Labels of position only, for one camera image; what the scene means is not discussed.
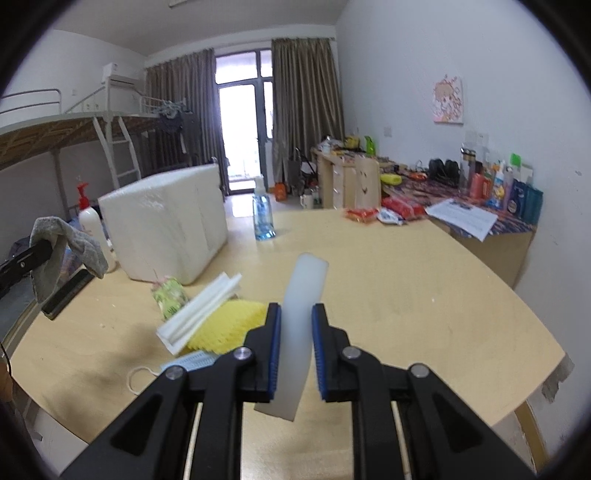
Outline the white foam sheet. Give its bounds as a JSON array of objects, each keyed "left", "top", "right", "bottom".
[{"left": 254, "top": 253, "right": 329, "bottom": 421}]

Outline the blue face mask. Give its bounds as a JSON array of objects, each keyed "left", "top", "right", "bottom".
[{"left": 126, "top": 350, "right": 221, "bottom": 396}]

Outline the steel thermos bottle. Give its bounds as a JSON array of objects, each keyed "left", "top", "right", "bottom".
[{"left": 459, "top": 145, "right": 476, "bottom": 196}]

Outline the white foam wrap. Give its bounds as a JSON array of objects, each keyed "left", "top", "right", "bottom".
[{"left": 156, "top": 272, "right": 242, "bottom": 356}]

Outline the blue spray bottle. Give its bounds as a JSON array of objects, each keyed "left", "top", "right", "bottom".
[{"left": 252, "top": 176, "right": 276, "bottom": 241}]

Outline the red snack packet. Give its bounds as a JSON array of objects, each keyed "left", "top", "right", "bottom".
[{"left": 345, "top": 208, "right": 379, "bottom": 224}]

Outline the metal bunk bed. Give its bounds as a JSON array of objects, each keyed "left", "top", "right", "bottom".
[{"left": 1, "top": 80, "right": 186, "bottom": 218}]

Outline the white snack packet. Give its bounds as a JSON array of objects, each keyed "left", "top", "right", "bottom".
[{"left": 377, "top": 207, "right": 406, "bottom": 226}]

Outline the left brown curtain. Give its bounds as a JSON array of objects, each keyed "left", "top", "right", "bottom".
[{"left": 142, "top": 49, "right": 228, "bottom": 194}]

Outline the yellow foam fruit net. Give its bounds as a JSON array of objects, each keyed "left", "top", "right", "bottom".
[{"left": 186, "top": 299, "right": 266, "bottom": 355}]

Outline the large red snack pack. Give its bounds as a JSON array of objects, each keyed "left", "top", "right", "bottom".
[{"left": 382, "top": 195, "right": 426, "bottom": 221}]

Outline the brown curtain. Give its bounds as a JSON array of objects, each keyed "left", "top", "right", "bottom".
[
  {"left": 142, "top": 49, "right": 228, "bottom": 194},
  {"left": 271, "top": 38, "right": 345, "bottom": 184}
]

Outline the white air conditioner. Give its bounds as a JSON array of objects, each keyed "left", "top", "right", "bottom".
[{"left": 101, "top": 62, "right": 142, "bottom": 88}]

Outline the black smartphone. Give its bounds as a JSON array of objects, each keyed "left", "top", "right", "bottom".
[{"left": 41, "top": 269, "right": 95, "bottom": 320}]

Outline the printed white paper sheet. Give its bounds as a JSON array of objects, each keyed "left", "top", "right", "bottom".
[{"left": 426, "top": 199, "right": 498, "bottom": 242}]

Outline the anime wall picture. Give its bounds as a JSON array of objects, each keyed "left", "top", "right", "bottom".
[{"left": 433, "top": 75, "right": 464, "bottom": 125}]

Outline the red orange bottle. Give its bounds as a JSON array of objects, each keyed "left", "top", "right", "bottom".
[{"left": 470, "top": 173, "right": 491, "bottom": 200}]

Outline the white styrofoam box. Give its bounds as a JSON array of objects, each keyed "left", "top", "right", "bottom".
[{"left": 98, "top": 164, "right": 228, "bottom": 285}]

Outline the wooden smiley chair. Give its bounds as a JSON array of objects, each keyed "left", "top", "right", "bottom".
[{"left": 355, "top": 156, "right": 381, "bottom": 209}]

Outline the yellow object on desk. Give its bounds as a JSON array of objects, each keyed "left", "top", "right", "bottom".
[{"left": 380, "top": 173, "right": 403, "bottom": 186}]

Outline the glass balcony door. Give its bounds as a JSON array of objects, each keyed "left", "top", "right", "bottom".
[{"left": 215, "top": 48, "right": 274, "bottom": 194}]

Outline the grey sock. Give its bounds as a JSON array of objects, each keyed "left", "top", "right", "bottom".
[{"left": 28, "top": 215, "right": 110, "bottom": 304}]

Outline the light wooden desk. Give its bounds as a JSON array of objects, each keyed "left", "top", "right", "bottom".
[{"left": 309, "top": 147, "right": 394, "bottom": 211}]

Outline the green spray bottle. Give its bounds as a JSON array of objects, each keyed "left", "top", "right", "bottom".
[{"left": 365, "top": 135, "right": 377, "bottom": 157}]

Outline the blue toiletry box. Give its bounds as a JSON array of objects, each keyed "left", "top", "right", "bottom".
[{"left": 507, "top": 180, "right": 544, "bottom": 226}]

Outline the orange bag on floor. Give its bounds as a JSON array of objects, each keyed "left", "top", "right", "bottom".
[{"left": 273, "top": 183, "right": 287, "bottom": 202}]

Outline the patterned desk cloth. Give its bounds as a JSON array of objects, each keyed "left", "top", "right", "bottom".
[{"left": 382, "top": 176, "right": 537, "bottom": 238}]

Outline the white thermos jug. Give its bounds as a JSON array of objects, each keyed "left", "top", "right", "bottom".
[{"left": 300, "top": 193, "right": 315, "bottom": 210}]

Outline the right brown curtain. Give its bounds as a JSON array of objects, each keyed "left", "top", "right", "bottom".
[{"left": 271, "top": 38, "right": 345, "bottom": 184}]

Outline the white lotion pump bottle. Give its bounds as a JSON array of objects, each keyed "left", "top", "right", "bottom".
[{"left": 76, "top": 182, "right": 116, "bottom": 273}]

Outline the green floral plastic bag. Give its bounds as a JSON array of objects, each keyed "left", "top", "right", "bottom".
[{"left": 150, "top": 276, "right": 189, "bottom": 321}]

